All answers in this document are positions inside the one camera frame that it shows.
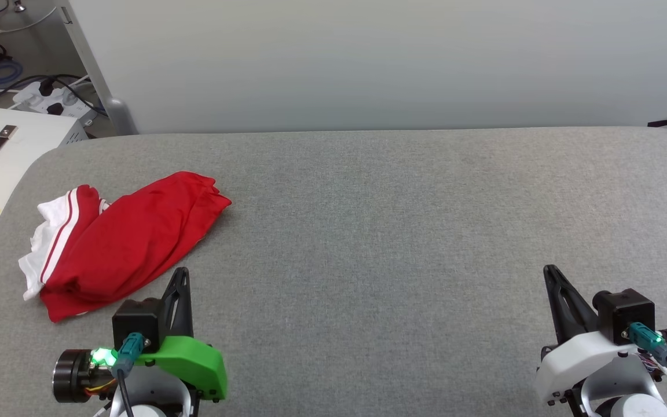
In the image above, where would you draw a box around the grey metal partition leg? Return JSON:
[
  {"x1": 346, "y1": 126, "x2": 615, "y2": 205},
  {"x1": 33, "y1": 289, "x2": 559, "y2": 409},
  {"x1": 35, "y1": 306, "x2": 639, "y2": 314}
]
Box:
[{"x1": 58, "y1": 0, "x2": 139, "y2": 136}]

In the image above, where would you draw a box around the red white Bulls jersey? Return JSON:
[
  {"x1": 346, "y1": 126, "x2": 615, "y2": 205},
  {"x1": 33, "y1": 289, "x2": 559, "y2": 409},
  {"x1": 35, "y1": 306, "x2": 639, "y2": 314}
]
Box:
[{"x1": 19, "y1": 171, "x2": 233, "y2": 323}]

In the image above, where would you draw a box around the white power strip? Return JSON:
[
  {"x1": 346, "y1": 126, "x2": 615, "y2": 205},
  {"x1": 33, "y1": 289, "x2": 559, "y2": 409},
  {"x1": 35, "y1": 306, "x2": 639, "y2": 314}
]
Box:
[{"x1": 12, "y1": 81, "x2": 98, "y2": 126}]

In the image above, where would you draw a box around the teal plug camera cable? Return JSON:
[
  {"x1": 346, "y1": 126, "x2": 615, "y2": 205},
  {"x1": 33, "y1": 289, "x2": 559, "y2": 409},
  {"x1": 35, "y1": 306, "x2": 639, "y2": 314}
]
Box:
[
  {"x1": 627, "y1": 322, "x2": 667, "y2": 401},
  {"x1": 112, "y1": 332, "x2": 152, "y2": 417}
]

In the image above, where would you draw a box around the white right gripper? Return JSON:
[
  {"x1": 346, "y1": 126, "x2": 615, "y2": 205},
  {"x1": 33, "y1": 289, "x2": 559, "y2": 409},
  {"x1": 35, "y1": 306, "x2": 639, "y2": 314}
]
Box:
[{"x1": 533, "y1": 264, "x2": 667, "y2": 406}]

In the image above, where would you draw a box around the teal plug right camera cable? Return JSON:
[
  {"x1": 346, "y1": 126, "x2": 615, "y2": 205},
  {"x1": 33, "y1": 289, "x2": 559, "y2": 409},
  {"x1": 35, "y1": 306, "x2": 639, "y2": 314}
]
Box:
[{"x1": 627, "y1": 322, "x2": 667, "y2": 401}]

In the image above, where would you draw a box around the teal plug left camera cable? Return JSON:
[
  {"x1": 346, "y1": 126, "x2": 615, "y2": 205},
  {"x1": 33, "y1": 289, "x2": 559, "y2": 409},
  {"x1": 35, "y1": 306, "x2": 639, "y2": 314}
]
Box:
[{"x1": 112, "y1": 332, "x2": 152, "y2": 417}]

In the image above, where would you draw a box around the white equipment box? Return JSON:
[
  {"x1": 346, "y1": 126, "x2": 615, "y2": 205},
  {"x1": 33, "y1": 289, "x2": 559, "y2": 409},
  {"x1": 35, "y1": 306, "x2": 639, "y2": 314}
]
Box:
[{"x1": 0, "y1": 105, "x2": 89, "y2": 265}]

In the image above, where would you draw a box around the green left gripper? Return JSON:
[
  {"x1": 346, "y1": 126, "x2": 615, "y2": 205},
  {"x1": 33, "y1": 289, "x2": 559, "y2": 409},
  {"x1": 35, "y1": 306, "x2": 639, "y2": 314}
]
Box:
[{"x1": 53, "y1": 266, "x2": 229, "y2": 404}]

